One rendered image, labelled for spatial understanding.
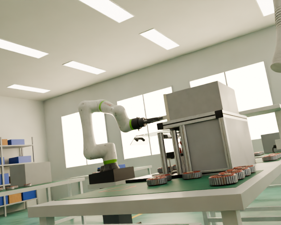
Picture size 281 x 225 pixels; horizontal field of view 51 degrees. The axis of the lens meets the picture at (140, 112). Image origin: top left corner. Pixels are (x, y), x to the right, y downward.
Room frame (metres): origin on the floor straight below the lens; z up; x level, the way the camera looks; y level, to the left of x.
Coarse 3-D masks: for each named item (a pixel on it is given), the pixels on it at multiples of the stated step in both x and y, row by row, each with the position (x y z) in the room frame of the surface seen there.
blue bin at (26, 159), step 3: (18, 156) 8.00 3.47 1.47; (21, 156) 8.09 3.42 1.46; (24, 156) 8.16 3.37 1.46; (27, 156) 8.25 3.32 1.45; (30, 156) 8.34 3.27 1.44; (9, 159) 8.18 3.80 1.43; (12, 159) 8.12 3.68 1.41; (15, 159) 8.06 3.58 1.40; (18, 159) 8.00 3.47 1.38; (21, 159) 8.08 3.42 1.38; (24, 159) 8.15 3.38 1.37; (27, 159) 8.24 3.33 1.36; (30, 159) 8.33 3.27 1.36; (9, 162) 8.19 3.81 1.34; (12, 162) 8.12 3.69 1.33; (15, 162) 8.06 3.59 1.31; (18, 162) 8.00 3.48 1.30; (21, 162) 8.07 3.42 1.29; (24, 162) 8.15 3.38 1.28
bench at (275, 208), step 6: (258, 156) 3.42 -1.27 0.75; (270, 186) 4.96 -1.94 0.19; (276, 186) 4.92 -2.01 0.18; (240, 210) 3.52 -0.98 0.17; (246, 210) 3.49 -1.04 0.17; (252, 210) 3.45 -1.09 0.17; (258, 210) 3.42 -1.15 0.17; (264, 210) 3.39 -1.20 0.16; (270, 210) 3.36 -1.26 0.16; (216, 222) 3.71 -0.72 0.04
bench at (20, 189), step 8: (40, 184) 4.44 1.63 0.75; (48, 184) 4.30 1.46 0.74; (56, 184) 4.43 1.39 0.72; (80, 184) 4.92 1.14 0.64; (0, 192) 3.66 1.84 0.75; (8, 192) 3.76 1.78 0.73; (16, 192) 3.85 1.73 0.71; (48, 192) 5.31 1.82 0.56; (80, 192) 4.92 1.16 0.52; (48, 200) 5.31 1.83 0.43; (72, 216) 4.71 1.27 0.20
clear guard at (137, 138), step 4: (156, 132) 1.97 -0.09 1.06; (160, 132) 2.00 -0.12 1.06; (164, 132) 2.05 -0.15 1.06; (168, 132) 2.10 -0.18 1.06; (136, 136) 2.05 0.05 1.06; (140, 136) 2.10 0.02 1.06; (144, 136) 2.15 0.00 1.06; (148, 136) 2.20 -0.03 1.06; (132, 140) 2.06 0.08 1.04; (136, 140) 2.10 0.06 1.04; (140, 140) 2.15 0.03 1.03; (144, 140) 2.20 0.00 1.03; (148, 140) 2.25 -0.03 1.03; (132, 144) 2.10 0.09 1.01; (136, 144) 2.15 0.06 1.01; (140, 144) 2.20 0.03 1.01; (144, 144) 2.24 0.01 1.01
